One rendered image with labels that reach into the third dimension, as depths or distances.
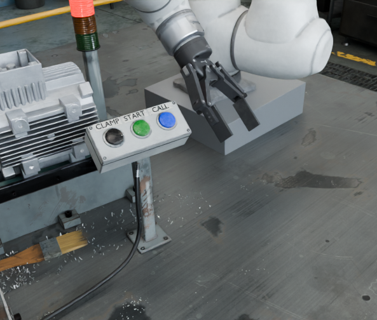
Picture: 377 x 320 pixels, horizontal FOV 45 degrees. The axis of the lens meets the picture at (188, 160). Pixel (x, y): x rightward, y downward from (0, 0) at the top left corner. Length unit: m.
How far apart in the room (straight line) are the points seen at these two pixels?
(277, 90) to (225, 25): 0.26
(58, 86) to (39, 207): 0.25
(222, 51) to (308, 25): 0.22
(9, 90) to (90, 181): 0.26
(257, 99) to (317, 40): 0.25
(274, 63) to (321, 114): 0.34
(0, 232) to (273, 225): 0.56
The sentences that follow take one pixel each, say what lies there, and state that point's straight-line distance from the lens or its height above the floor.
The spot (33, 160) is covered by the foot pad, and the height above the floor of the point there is 0.98.
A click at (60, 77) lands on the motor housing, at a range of 0.94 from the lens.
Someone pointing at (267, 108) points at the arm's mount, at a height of 0.88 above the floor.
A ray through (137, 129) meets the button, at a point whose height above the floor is 1.07.
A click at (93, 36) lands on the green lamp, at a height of 1.07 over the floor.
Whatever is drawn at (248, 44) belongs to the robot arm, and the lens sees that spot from 1.15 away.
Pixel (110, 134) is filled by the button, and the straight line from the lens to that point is 0.76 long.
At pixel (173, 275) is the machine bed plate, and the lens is 0.88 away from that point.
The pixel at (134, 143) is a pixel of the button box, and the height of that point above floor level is 1.05.
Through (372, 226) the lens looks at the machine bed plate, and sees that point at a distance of 1.03.
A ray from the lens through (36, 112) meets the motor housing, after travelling 0.90.
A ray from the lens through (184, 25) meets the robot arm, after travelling 0.96.
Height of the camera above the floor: 1.45
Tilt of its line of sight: 33 degrees down
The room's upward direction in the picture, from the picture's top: 2 degrees counter-clockwise
